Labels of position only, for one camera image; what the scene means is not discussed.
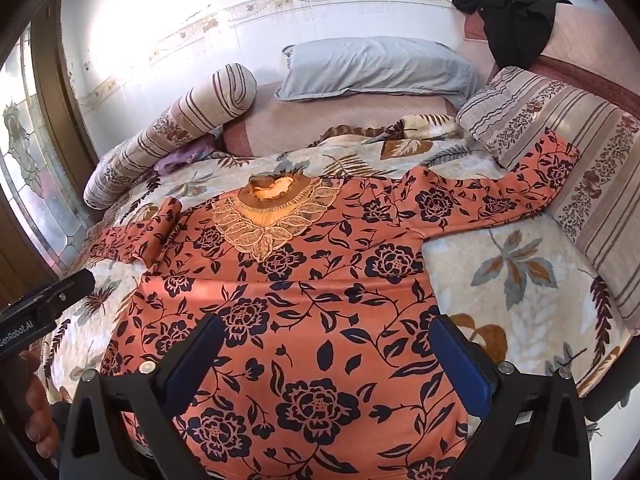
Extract person's left hand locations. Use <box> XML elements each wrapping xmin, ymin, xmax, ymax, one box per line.
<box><xmin>21</xmin><ymin>347</ymin><xmax>62</xmax><ymax>461</ymax></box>

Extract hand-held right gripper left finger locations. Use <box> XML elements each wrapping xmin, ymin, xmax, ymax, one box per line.
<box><xmin>59</xmin><ymin>312</ymin><xmax>227</xmax><ymax>480</ymax></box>

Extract pink bed sheet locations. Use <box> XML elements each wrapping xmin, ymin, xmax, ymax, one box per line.
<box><xmin>220</xmin><ymin>0</ymin><xmax>640</xmax><ymax>156</ymax></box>

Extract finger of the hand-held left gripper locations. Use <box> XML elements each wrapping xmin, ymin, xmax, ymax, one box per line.
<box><xmin>40</xmin><ymin>269</ymin><xmax>96</xmax><ymax>313</ymax></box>

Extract striped floral bolster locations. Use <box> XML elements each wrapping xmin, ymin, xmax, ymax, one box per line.
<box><xmin>82</xmin><ymin>63</ymin><xmax>258</xmax><ymax>211</ymax></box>

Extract stained glass door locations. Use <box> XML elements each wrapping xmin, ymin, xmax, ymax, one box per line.
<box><xmin>0</xmin><ymin>20</ymin><xmax>97</xmax><ymax>281</ymax></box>

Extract orange floral blouse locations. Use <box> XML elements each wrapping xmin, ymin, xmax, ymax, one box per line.
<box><xmin>87</xmin><ymin>129</ymin><xmax>581</xmax><ymax>480</ymax></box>

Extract striped floral pillow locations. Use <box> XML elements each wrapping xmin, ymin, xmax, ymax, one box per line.
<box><xmin>456</xmin><ymin>66</ymin><xmax>640</xmax><ymax>336</ymax></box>

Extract black cloth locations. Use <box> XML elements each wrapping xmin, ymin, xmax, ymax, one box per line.
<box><xmin>452</xmin><ymin>0</ymin><xmax>573</xmax><ymax>71</ymax></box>

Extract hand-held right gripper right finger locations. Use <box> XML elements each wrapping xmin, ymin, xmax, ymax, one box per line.
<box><xmin>429</xmin><ymin>312</ymin><xmax>601</xmax><ymax>480</ymax></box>

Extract grey pillow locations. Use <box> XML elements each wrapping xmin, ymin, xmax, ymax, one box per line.
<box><xmin>274</xmin><ymin>36</ymin><xmax>483</xmax><ymax>111</ymax></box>

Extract purple floral cloth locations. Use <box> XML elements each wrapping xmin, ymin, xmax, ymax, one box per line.
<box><xmin>154</xmin><ymin>137</ymin><xmax>216</xmax><ymax>176</ymax></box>

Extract cream leaf-print blanket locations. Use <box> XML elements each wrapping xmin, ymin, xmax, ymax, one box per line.
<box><xmin>37</xmin><ymin>115</ymin><xmax>636</xmax><ymax>461</ymax></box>

